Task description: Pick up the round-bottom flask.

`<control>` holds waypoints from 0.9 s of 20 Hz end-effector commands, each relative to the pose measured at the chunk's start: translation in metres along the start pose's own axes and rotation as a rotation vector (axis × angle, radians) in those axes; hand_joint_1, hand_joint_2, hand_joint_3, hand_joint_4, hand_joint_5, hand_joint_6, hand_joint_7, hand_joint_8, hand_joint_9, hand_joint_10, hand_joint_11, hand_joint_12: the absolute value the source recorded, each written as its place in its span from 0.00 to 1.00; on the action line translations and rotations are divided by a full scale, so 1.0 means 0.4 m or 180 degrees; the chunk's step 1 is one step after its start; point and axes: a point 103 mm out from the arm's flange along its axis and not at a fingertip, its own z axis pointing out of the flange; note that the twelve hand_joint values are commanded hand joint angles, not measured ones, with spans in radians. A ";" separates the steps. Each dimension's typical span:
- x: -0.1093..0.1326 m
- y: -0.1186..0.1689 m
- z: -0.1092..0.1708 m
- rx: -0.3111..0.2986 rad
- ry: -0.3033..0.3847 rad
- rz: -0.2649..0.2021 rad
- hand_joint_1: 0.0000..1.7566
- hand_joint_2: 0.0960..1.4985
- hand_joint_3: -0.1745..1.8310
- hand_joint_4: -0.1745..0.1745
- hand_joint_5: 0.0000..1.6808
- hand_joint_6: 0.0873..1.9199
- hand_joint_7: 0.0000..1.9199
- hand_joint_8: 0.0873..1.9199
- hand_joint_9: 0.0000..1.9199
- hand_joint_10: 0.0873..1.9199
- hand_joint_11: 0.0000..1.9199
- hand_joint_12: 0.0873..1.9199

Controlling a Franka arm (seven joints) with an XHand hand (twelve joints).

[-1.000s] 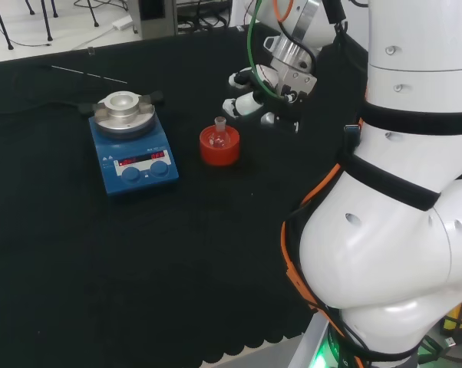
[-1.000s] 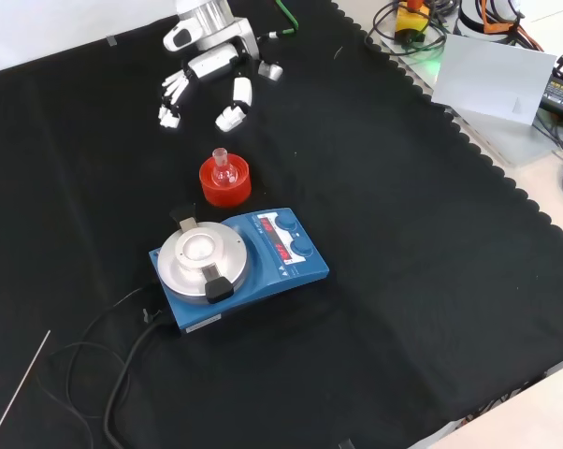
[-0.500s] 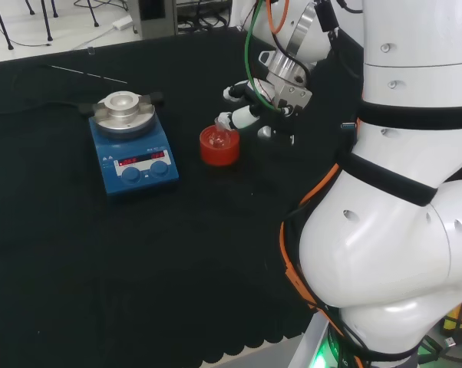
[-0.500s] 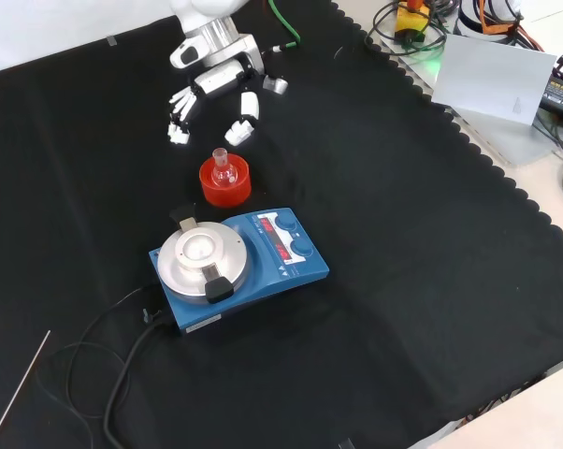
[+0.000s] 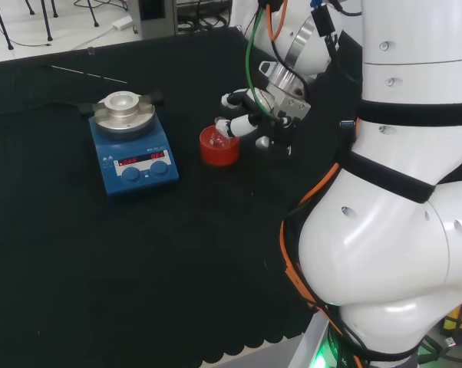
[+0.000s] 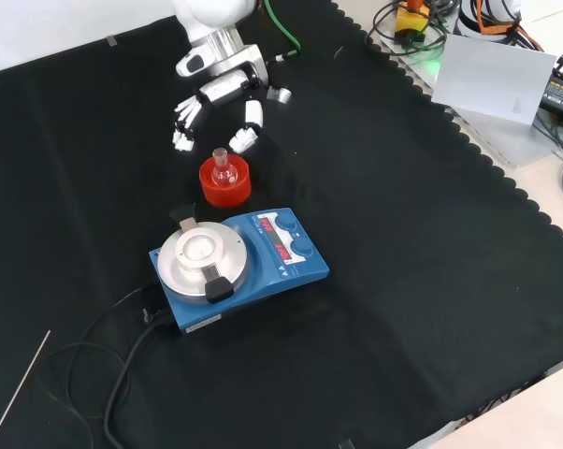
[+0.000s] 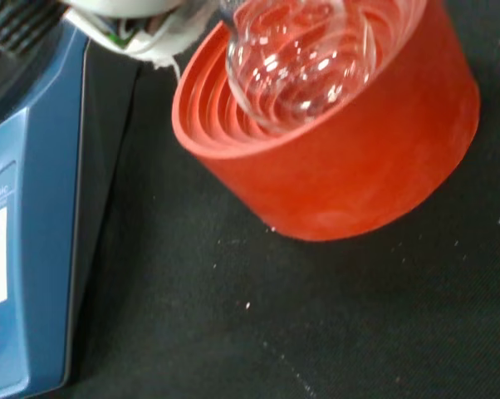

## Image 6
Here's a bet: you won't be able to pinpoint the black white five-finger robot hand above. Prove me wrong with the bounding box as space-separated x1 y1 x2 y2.
172 66 294 154

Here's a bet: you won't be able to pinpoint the clear glass round-bottom flask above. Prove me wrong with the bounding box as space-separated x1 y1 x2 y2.
210 147 239 188

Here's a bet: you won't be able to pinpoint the white round machine base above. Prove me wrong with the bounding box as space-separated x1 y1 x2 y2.
454 0 522 39

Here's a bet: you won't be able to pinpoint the heater with blue base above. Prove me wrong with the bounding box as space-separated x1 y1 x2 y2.
148 207 331 336

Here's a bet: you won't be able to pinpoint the yellow stop button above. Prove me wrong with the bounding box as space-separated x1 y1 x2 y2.
395 0 433 42

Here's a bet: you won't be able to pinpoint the black bench cloth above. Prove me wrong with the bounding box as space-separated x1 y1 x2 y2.
0 0 563 449

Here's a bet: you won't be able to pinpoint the pale board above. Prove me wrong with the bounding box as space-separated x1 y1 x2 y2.
430 33 558 127

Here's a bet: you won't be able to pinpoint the black power adapter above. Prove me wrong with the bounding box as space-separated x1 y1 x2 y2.
538 76 563 120

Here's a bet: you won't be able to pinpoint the thin metal probe rod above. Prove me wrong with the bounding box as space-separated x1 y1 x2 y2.
0 329 52 449

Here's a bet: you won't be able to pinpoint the green cable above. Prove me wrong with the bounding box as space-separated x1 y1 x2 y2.
263 0 303 61

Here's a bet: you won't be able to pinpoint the orange ring flask holder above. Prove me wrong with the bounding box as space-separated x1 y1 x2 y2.
197 156 253 210

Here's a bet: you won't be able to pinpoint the black stop button cable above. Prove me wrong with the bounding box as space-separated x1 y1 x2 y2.
364 0 449 60

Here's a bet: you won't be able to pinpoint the aluminium heating block black handles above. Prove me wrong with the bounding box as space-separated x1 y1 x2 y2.
168 203 234 306

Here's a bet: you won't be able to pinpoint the orange cable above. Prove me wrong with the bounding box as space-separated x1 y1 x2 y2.
468 0 545 53

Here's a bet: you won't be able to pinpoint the thin black probe cable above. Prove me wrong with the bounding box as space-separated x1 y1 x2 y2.
35 284 157 449

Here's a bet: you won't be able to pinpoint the thick black power cable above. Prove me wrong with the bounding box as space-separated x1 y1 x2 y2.
103 310 180 449

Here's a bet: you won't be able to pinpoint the grey base plate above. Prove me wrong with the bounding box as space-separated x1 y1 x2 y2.
379 27 563 168

